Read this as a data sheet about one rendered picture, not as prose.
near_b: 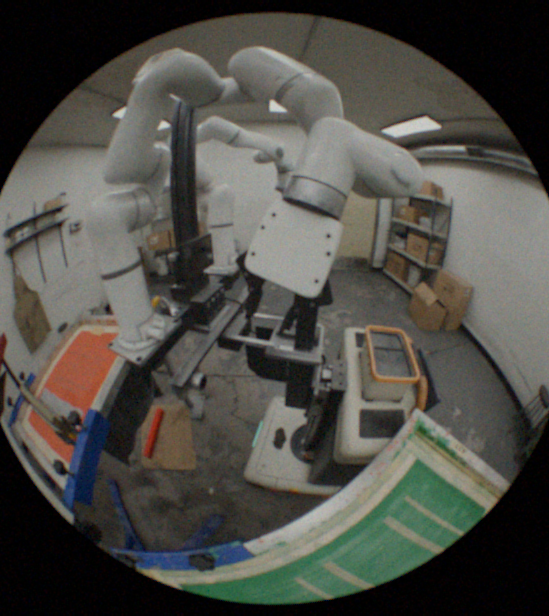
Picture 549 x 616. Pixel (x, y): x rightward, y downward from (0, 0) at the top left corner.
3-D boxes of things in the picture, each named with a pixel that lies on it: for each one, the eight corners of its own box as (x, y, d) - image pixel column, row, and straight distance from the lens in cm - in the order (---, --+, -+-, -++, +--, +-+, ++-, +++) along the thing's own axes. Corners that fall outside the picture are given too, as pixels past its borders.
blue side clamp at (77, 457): (100, 418, 68) (87, 405, 64) (111, 423, 64) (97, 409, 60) (80, 498, 68) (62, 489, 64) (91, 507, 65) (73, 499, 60)
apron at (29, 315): (51, 328, 305) (27, 251, 294) (53, 328, 298) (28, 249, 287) (30, 354, 291) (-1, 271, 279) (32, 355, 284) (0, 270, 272)
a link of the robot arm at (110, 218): (90, 282, 44) (77, 205, 44) (128, 258, 52) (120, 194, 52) (116, 281, 37) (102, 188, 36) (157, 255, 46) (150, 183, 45)
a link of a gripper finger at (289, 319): (294, 293, 25) (276, 335, 28) (317, 304, 25) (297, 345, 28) (299, 287, 28) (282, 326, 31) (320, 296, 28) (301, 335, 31)
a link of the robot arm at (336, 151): (397, 171, 37) (434, 165, 29) (379, 224, 33) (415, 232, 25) (312, 126, 33) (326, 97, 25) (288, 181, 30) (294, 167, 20)
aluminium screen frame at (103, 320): (82, 321, 129) (79, 315, 128) (157, 321, 89) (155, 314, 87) (18, 428, 114) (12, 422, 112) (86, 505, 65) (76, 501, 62)
